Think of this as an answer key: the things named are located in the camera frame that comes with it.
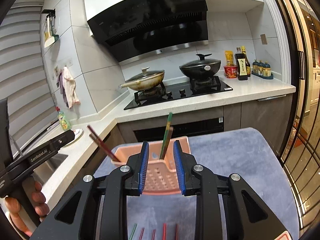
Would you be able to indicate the chrome kitchen faucet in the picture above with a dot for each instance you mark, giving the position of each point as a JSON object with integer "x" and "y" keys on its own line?
{"x": 16, "y": 145}

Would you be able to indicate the dark soy sauce bottle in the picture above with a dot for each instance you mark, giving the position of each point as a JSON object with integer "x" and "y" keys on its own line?
{"x": 241, "y": 65}

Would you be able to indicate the hanging pink white towel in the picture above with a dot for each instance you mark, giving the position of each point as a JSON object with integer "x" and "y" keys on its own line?
{"x": 67, "y": 85}

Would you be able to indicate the maroon chopstick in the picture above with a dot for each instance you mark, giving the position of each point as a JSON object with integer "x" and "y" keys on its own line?
{"x": 153, "y": 234}
{"x": 141, "y": 234}

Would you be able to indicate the patterned plate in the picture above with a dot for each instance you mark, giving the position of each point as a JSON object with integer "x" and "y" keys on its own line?
{"x": 78, "y": 133}

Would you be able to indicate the green dish soap bottle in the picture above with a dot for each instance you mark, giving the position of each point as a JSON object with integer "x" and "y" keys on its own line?
{"x": 62, "y": 119}

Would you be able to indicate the spice jar set tray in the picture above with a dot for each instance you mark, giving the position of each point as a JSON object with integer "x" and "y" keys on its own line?
{"x": 262, "y": 69}

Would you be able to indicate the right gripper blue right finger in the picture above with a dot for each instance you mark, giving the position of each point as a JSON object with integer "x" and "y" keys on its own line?
{"x": 178, "y": 164}

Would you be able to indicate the dark red chopstick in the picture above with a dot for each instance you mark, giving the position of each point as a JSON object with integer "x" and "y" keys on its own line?
{"x": 93, "y": 132}
{"x": 176, "y": 232}

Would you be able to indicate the person's left hand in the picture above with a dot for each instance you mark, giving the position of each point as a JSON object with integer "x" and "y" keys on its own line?
{"x": 26, "y": 207}

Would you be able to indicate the red instant noodle cup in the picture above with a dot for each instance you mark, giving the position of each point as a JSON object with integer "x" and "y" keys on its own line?
{"x": 230, "y": 71}

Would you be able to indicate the black wok with lid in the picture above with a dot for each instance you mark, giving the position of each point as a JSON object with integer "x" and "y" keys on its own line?
{"x": 201, "y": 69}

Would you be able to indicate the wall utensil rack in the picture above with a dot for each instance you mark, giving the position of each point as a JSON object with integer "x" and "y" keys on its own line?
{"x": 50, "y": 35}

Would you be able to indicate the beige wok with lid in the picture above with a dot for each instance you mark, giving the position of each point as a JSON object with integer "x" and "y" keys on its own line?
{"x": 144, "y": 80}

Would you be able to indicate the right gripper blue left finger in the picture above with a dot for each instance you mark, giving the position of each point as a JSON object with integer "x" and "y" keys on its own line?
{"x": 126, "y": 180}

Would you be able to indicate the blue-grey fleece table cloth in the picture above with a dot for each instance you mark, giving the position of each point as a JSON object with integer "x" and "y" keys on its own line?
{"x": 243, "y": 192}

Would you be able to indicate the green chopstick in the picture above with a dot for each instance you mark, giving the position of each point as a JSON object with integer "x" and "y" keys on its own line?
{"x": 166, "y": 134}
{"x": 133, "y": 232}

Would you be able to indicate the black gas stove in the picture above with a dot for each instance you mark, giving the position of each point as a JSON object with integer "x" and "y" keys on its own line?
{"x": 191, "y": 88}

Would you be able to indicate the brown chopstick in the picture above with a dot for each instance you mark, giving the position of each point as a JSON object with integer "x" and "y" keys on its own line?
{"x": 168, "y": 140}
{"x": 102, "y": 146}

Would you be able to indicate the pink perforated utensil holder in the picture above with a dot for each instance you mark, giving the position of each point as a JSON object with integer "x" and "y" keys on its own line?
{"x": 160, "y": 169}

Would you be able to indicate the yellow snack packet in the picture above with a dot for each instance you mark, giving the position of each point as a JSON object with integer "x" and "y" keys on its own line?
{"x": 229, "y": 58}

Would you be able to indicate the black range hood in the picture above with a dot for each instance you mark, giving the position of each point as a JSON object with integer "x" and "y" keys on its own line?
{"x": 135, "y": 31}

